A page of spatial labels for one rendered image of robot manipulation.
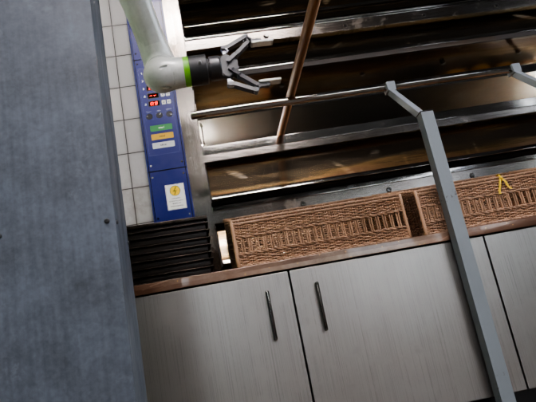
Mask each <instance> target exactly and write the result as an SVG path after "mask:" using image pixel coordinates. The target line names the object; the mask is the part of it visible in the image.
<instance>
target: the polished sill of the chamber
mask: <svg viewBox="0 0 536 402"><path fill-rule="evenodd" d="M533 105H536V97H530V98H524V99H519V100H509V101H504V102H498V103H493V104H482V105H477V106H471V107H466V108H456V109H451V110H445V111H440V112H434V116H435V120H444V119H450V118H455V117H461V116H470V115H475V114H481V113H486V112H497V111H502V110H507V109H513V108H522V107H528V106H533ZM409 124H418V120H417V118H416V117H414V116H403V117H398V118H392V119H387V120H377V121H372V122H366V123H361V124H351V125H346V126H340V127H335V128H324V129H319V130H313V131H308V132H298V133H293V134H287V135H282V136H272V137H267V138H261V139H256V140H245V141H240V142H234V143H229V144H219V145H214V146H208V147H203V148H202V150H203V156H210V155H215V154H221V153H226V152H236V151H242V150H247V149H252V148H262V147H267V146H273V145H278V144H288V143H293V142H299V141H304V140H314V139H320V138H325V137H331V136H340V135H345V134H351V133H356V132H366V131H372V130H377V129H382V128H392V127H398V126H403V125H409Z"/></svg>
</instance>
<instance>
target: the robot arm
mask: <svg viewBox="0 0 536 402"><path fill-rule="evenodd" d="M119 2H120V4H121V6H122V9H123V11H124V13H125V15H126V17H127V19H128V22H129V25H130V26H131V29H132V32H133V34H134V37H135V39H136V43H137V45H138V48H139V51H140V55H141V58H142V61H143V63H144V81H145V83H146V85H147V86H148V87H149V88H150V89H151V90H152V91H154V92H156V93H169V92H171V91H174V90H177V89H182V88H188V87H194V86H200V85H209V84H210V81H209V80H211V81H221V80H224V79H225V80H227V88H228V89H238V90H241V91H244V92H247V93H252V94H254V95H258V91H259V89H263V88H269V87H270V85H276V84H280V83H281V79H282V78H281V77H275V78H269V79H262V80H259V81H258V82H257V81H255V80H253V79H252V78H250V77H248V76H246V75H245V74H243V73H241V72H240V71H239V67H238V60H237V59H238V57H239V56H240V55H241V54H242V53H243V52H244V51H245V50H246V49H247V48H248V47H249V46H250V47H251V48H254V47H261V46H268V45H273V38H270V39H263V40H261V38H252V39H251V37H248V34H247V33H245V34H243V35H242V36H241V37H239V38H237V39H235V40H234V41H232V42H231V43H229V44H228V45H222V46H221V53H222V54H223V55H222V56H211V57H208V58H207V59H206V55H205V54H200V55H193V56H186V57H175V56H174V54H173V52H172V51H171V48H170V46H169V44H168V42H167V39H166V37H165V36H164V32H163V31H162V28H161V26H160V23H159V20H158V18H157V16H156V12H155V9H154V6H153V4H152V0H119ZM241 44H242V45H241ZM239 45H241V46H240V47H239V48H238V49H237V50H236V51H235V52H233V53H232V54H231V55H228V54H227V53H228V52H230V51H231V50H233V49H234V48H236V47H238V46H239ZM233 77H234V78H236V79H237V80H240V81H243V82H244V83H246V84H247V85H245V84H243V83H239V82H237V81H233V80H231V79H232V78H233Z"/></svg>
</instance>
